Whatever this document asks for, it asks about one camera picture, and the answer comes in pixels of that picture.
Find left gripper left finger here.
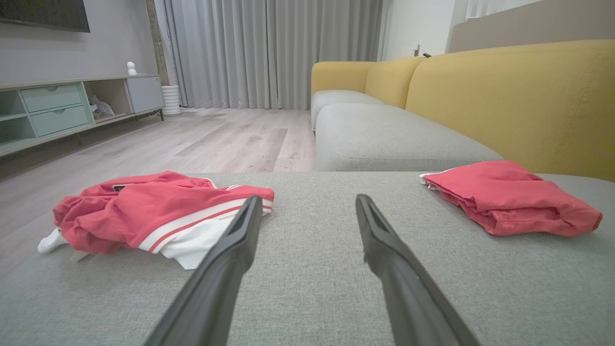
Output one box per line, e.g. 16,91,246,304
144,195,263,346

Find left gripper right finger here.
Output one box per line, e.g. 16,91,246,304
356,194,481,346

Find red and white shirt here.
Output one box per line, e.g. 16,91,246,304
37,171,275,271

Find red garment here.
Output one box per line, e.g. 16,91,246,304
419,161,603,237

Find large grey sofa seat cushion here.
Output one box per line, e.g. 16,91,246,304
0,172,615,346

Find white ribbed cylinder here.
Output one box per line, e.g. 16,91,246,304
161,85,182,116

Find grey cabinet door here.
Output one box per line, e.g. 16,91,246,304
126,76,165,114

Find small grey sofa seat cushion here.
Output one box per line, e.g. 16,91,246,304
311,90,385,131

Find clutter inside cabinet shelf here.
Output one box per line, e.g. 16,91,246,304
89,95,115,120

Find narrow yellow sofa backrest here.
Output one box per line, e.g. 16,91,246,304
365,57,426,109

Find wide yellow sofa backrest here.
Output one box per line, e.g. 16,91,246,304
405,39,615,182

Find large pale green drawer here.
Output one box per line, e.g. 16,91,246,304
30,105,91,137

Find yellow sofa armrest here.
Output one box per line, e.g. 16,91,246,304
311,61,378,97

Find grey curtain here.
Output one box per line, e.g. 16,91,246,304
163,0,385,110

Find brown wooden pillar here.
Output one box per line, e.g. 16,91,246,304
146,0,170,86

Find small pale green drawer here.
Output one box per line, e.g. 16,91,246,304
20,84,83,113

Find long low TV cabinet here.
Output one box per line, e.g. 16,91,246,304
0,74,165,158

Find black television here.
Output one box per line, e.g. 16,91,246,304
0,0,91,33

